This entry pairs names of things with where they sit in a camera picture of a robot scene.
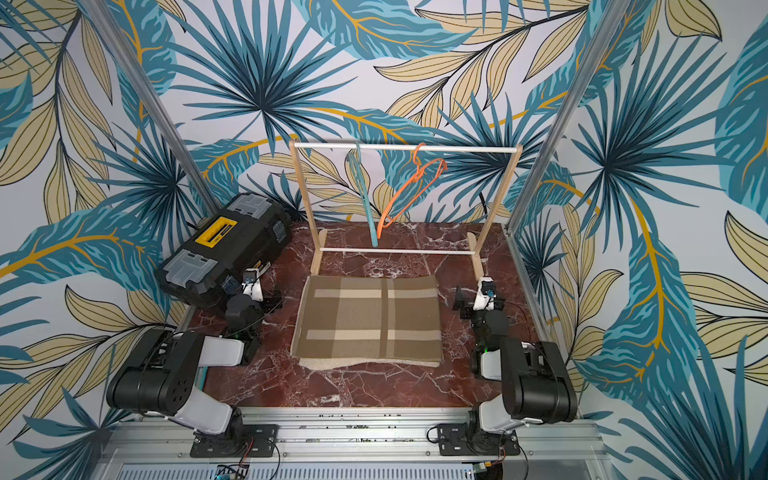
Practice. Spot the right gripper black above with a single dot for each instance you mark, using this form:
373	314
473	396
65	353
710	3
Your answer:
470	307

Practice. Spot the brown plaid scarf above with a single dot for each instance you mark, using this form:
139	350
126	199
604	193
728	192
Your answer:
344	321

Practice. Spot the orange plastic hanger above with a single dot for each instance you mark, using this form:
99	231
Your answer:
418	184

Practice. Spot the teal plastic hanger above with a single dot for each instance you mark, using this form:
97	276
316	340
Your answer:
359	180

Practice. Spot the beige wool scarf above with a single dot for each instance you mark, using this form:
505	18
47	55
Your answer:
360	363

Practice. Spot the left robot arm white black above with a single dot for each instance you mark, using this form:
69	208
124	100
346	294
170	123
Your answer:
158	377

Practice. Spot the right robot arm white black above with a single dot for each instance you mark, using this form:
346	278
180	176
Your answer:
535	385

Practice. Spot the black yellow toolbox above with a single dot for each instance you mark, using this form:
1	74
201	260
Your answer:
205	271

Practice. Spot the wooden clothes rack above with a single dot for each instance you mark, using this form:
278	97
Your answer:
475	242

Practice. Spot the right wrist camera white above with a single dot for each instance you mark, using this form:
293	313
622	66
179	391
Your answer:
486	295

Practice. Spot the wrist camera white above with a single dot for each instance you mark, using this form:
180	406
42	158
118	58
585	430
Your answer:
486	295
251	285

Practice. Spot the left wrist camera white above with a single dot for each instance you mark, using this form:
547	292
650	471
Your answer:
251	285

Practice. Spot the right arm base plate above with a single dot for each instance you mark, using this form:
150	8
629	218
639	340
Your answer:
464	439

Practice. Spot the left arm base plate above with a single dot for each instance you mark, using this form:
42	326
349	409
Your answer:
249	441

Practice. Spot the right aluminium frame post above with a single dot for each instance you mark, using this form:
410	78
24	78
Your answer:
608	25

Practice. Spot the aluminium frame post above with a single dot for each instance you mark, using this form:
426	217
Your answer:
608	25
113	37

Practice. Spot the aluminium frame rail front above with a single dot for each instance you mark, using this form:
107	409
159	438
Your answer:
358	443

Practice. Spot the left aluminium frame post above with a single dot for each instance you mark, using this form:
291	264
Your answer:
113	37

